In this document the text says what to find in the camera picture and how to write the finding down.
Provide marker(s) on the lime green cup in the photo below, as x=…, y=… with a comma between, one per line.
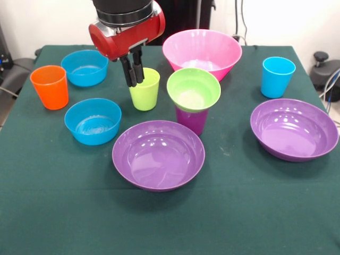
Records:
x=146, y=98

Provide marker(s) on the orange cup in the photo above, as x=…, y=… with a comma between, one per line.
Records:
x=51, y=94

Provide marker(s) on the black knob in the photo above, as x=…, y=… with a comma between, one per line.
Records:
x=321, y=56

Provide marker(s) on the dark green tablecloth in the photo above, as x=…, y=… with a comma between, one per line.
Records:
x=170, y=217

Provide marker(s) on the blue bowl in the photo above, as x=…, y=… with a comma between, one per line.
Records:
x=93, y=136
x=85, y=77

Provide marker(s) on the green ribbed bowl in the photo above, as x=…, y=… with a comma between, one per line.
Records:
x=194, y=90

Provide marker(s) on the large pink bowl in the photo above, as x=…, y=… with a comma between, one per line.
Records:
x=186, y=45

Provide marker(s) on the blue cup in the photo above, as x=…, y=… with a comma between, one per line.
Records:
x=276, y=82

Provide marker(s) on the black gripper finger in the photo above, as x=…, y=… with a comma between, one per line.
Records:
x=138, y=73
x=130, y=75

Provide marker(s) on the black equipment box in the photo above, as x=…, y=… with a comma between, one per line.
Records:
x=4, y=53

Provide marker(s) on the dark grey base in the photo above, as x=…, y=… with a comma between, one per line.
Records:
x=325, y=75

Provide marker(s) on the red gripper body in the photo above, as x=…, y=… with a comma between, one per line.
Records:
x=127, y=40

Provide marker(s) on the purple bowl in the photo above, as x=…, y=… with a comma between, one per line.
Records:
x=158, y=162
x=292, y=132

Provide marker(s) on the purple cup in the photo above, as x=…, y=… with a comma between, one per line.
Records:
x=192, y=122

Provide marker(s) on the grey chair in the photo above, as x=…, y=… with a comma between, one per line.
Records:
x=18, y=71

